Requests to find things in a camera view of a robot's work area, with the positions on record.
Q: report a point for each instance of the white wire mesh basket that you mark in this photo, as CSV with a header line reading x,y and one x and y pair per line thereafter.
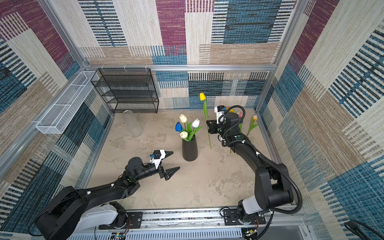
x,y
61,113

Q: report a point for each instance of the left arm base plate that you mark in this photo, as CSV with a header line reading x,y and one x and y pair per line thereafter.
x,y
129,220

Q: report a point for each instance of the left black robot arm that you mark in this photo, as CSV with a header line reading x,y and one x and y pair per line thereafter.
x,y
73,210

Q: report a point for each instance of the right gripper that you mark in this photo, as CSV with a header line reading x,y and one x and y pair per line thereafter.
x,y
211,126

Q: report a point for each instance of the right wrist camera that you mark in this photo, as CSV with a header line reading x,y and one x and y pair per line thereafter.
x,y
220,112

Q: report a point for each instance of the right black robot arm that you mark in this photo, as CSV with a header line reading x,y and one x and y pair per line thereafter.
x,y
274,189

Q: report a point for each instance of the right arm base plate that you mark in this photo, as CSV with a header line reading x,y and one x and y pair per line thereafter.
x,y
233,217

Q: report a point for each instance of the light pink tulip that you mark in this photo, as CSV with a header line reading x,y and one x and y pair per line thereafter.
x,y
240,115

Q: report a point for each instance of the orange cream tulip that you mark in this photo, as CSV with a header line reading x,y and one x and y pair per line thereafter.
x,y
253,124

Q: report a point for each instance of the aluminium mounting rail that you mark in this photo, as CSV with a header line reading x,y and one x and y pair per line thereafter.
x,y
205,224

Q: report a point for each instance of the pale cream tulip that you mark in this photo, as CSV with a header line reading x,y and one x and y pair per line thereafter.
x,y
184,136

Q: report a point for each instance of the clear glass vase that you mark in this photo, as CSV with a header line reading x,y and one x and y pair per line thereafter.
x,y
132,124

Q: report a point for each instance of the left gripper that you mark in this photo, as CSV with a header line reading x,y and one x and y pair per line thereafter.
x,y
166,174

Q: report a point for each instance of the black wire shelf rack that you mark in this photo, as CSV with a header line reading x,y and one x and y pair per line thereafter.
x,y
127,89

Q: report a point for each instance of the cream white tulip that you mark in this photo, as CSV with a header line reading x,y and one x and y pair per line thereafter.
x,y
184,121

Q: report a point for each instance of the blue tulip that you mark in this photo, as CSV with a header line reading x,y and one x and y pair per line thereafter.
x,y
178,127

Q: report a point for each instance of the yellow tulip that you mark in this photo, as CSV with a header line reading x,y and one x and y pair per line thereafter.
x,y
204,100

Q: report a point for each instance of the dark grey cylindrical vase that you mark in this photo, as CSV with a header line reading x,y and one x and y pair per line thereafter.
x,y
190,149

